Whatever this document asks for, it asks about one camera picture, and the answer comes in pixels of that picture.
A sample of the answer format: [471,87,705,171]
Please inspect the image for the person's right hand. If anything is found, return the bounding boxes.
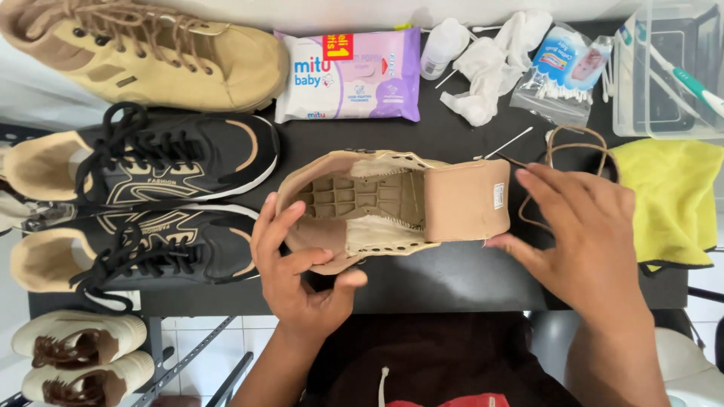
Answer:
[486,163,652,326]

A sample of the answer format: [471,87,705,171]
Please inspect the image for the person's left hand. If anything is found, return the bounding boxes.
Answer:
[250,192,368,340]

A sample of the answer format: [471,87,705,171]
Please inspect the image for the tan unlaced shoe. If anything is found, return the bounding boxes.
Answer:
[275,148,512,276]

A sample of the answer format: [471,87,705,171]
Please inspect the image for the black sneaker with tan print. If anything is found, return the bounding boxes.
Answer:
[10,205,261,313]
[3,102,281,208]

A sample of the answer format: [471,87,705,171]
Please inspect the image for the yellow microfiber cloth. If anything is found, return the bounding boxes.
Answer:
[609,138,724,277]

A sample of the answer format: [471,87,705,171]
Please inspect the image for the brown shoelace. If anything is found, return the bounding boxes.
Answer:
[498,125,622,234]

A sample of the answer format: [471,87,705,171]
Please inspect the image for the black metal rack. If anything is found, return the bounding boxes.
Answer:
[0,315,255,407]

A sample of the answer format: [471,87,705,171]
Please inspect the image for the clear plastic container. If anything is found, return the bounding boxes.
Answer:
[612,0,724,141]

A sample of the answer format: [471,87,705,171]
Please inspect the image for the white plastic stool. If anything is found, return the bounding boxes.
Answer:
[655,327,724,407]

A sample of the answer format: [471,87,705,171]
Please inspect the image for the person's dark shirt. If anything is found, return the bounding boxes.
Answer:
[302,312,584,407]

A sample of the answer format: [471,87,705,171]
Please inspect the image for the cream shoe with brown lining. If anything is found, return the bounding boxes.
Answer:
[21,350,156,407]
[11,309,148,370]

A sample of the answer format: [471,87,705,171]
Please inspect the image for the clear bag of cotton buds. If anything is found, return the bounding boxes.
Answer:
[509,23,615,127]

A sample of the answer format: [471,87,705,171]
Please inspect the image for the teal white toothbrush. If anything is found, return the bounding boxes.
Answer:
[635,23,724,118]

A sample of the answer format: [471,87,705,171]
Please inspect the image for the person's red shorts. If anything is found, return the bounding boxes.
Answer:
[385,392,511,407]

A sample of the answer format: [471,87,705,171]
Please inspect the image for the crumpled white cloth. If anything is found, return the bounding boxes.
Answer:
[439,8,554,128]

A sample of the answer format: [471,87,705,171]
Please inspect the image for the purple white wet wipes pack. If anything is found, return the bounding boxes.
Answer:
[274,26,423,124]

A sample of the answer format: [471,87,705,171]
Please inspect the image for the small white plastic bottle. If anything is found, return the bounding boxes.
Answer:
[420,17,471,81]

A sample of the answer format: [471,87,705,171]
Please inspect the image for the tan laced boot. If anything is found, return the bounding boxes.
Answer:
[0,0,290,114]

